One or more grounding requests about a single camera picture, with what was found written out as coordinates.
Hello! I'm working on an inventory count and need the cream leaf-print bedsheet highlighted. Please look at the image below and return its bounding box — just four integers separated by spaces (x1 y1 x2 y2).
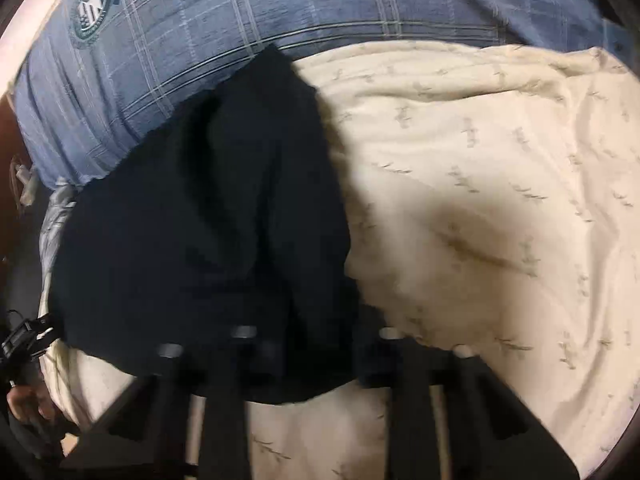
38 39 640 480

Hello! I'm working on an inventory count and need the dark navy garment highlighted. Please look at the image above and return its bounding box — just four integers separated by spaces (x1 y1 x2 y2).
49 42 396 406

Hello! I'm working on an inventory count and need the blue plaid pillow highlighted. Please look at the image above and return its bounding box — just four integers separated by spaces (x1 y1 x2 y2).
11 0 634 186

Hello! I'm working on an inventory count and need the person's left hand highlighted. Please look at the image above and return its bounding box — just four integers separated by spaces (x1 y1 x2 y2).
6 382 56 426

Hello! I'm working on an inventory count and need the light grey-blue cloth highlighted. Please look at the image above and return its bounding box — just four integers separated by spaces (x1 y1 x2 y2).
38 178 79 315

